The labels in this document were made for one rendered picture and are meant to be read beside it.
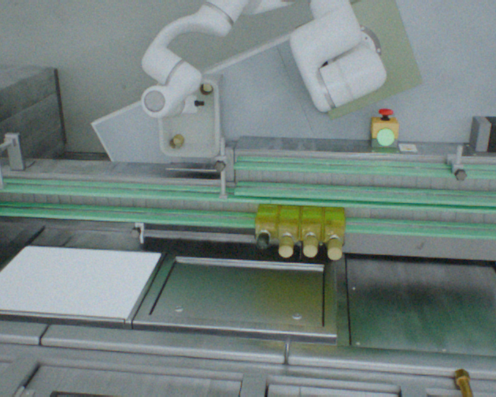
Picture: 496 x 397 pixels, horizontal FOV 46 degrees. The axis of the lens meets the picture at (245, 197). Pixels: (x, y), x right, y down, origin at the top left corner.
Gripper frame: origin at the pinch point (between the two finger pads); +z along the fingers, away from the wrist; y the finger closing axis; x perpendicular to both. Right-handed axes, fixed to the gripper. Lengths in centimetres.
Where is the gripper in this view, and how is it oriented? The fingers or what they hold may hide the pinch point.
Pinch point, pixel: (183, 104)
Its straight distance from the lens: 166.2
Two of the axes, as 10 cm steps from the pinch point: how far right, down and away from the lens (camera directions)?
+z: 1.3, -1.4, 9.8
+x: 0.0, -9.9, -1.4
